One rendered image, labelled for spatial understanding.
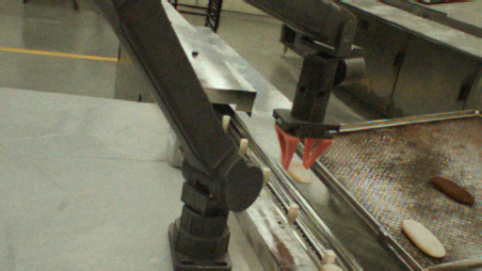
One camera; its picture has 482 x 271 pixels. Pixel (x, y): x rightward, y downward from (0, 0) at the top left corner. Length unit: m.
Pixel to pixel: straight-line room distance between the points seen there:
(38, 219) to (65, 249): 0.09
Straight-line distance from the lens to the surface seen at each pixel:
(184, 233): 0.84
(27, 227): 0.92
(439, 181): 1.10
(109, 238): 0.90
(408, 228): 0.94
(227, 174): 0.76
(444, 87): 3.85
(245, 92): 1.39
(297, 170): 0.96
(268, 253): 0.86
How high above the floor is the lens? 1.31
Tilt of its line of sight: 21 degrees down
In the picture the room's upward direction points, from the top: 11 degrees clockwise
